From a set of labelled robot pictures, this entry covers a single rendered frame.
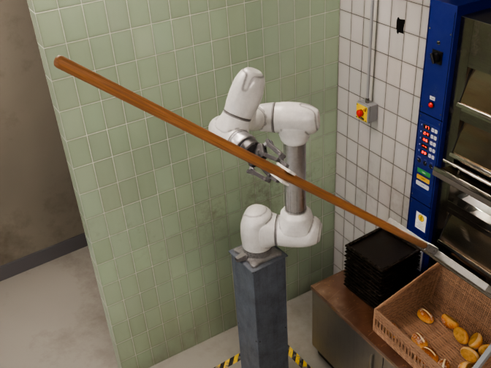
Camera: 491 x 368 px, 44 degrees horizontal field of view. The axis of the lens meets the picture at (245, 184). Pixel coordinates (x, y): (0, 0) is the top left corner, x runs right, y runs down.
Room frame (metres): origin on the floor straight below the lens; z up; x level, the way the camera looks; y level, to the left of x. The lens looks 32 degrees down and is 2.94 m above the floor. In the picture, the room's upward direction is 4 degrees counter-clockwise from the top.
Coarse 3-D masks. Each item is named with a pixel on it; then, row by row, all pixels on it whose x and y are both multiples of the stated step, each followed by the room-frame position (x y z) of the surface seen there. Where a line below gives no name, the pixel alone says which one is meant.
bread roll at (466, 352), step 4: (464, 348) 2.02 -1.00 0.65; (468, 348) 2.01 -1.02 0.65; (460, 352) 2.01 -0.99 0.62; (464, 352) 2.00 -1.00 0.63; (468, 352) 1.99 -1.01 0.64; (472, 352) 1.98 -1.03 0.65; (476, 352) 1.99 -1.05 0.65; (464, 356) 1.99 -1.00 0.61; (468, 356) 1.98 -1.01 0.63; (472, 356) 1.97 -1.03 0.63; (476, 356) 1.96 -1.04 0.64; (468, 360) 1.97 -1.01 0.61; (472, 360) 1.96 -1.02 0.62; (476, 360) 1.95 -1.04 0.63
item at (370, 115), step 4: (360, 100) 3.05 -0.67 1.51; (364, 100) 3.05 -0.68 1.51; (360, 104) 3.01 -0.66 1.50; (364, 104) 2.99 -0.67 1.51; (368, 104) 2.99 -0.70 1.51; (372, 104) 2.99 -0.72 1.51; (376, 104) 2.99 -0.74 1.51; (360, 108) 3.01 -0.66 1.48; (364, 108) 2.98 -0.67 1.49; (368, 108) 2.96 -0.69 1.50; (372, 108) 2.97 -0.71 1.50; (376, 108) 2.99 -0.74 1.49; (356, 112) 3.04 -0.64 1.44; (364, 112) 2.98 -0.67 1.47; (368, 112) 2.96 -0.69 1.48; (372, 112) 2.97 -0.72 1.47; (376, 112) 2.99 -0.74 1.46; (356, 116) 3.04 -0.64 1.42; (364, 116) 2.98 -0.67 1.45; (368, 116) 2.96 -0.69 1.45; (372, 116) 2.97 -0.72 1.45; (376, 116) 2.99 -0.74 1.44; (364, 120) 2.98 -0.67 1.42; (368, 120) 2.96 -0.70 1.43; (372, 120) 2.97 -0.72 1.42
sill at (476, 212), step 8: (448, 200) 2.51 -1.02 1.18; (456, 200) 2.50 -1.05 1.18; (456, 208) 2.46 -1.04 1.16; (464, 208) 2.43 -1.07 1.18; (472, 208) 2.42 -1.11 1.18; (464, 216) 2.41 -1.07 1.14; (472, 216) 2.37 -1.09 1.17; (480, 216) 2.35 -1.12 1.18; (488, 216) 2.35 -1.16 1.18; (480, 224) 2.33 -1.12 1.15; (488, 224) 2.29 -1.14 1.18
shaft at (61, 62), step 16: (64, 64) 1.29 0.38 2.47; (96, 80) 1.32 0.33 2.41; (128, 96) 1.36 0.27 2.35; (160, 112) 1.39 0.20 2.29; (192, 128) 1.44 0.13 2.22; (224, 144) 1.48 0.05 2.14; (256, 160) 1.53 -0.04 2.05; (288, 176) 1.59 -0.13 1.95; (320, 192) 1.65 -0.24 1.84; (352, 208) 1.73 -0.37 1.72; (384, 224) 1.81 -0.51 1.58; (416, 240) 1.90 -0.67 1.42
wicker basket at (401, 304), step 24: (408, 288) 2.33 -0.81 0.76; (432, 288) 2.42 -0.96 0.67; (456, 288) 2.33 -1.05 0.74; (384, 312) 2.26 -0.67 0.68; (408, 312) 2.34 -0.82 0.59; (432, 312) 2.33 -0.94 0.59; (480, 312) 2.18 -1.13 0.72; (384, 336) 2.16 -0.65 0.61; (408, 336) 2.17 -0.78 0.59; (432, 336) 2.16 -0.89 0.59; (408, 360) 2.01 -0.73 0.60; (432, 360) 1.88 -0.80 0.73; (456, 360) 2.00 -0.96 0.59
